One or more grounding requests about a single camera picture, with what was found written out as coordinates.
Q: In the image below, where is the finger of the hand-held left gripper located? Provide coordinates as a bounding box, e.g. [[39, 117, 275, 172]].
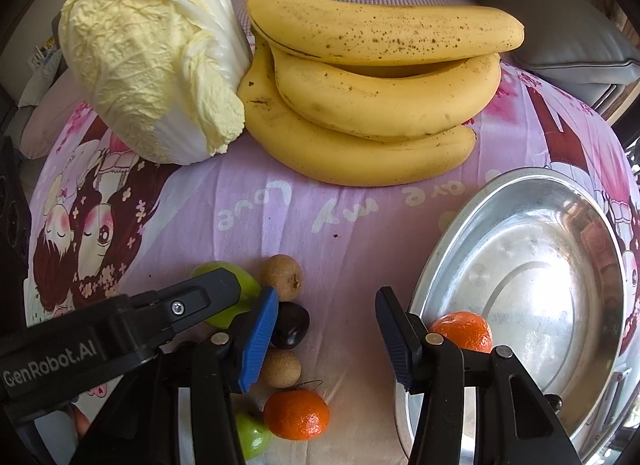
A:
[[130, 268, 241, 342]]

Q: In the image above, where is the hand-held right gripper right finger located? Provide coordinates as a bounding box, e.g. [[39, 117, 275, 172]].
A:
[[375, 286, 583, 465]]

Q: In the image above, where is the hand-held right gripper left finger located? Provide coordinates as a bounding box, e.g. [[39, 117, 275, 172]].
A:
[[165, 287, 279, 465]]

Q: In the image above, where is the dark cherry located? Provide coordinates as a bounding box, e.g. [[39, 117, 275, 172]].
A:
[[270, 302, 310, 350]]

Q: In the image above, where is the brown longan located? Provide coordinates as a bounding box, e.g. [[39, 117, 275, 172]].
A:
[[260, 254, 304, 304], [260, 348, 303, 389]]

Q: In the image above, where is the long green fruit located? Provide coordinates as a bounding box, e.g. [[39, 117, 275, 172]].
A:
[[191, 260, 263, 330]]

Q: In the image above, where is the orange tangerine with stem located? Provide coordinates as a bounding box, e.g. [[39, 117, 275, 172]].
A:
[[263, 381, 331, 442]]

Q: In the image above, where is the round green fruit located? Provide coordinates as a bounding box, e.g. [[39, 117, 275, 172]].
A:
[[234, 411, 274, 462]]

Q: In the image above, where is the round metal basin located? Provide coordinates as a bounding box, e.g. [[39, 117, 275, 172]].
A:
[[395, 168, 628, 465]]

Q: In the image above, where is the pink printed blanket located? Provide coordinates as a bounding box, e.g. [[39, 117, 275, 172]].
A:
[[25, 60, 640, 465]]

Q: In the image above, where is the pale pink cushion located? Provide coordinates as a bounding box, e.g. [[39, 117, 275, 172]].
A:
[[19, 65, 101, 158]]

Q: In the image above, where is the napa cabbage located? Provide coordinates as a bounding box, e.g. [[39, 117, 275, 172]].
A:
[[58, 0, 251, 166]]

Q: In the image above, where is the spotted yellow banana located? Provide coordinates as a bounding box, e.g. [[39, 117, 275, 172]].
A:
[[232, 0, 526, 66]]

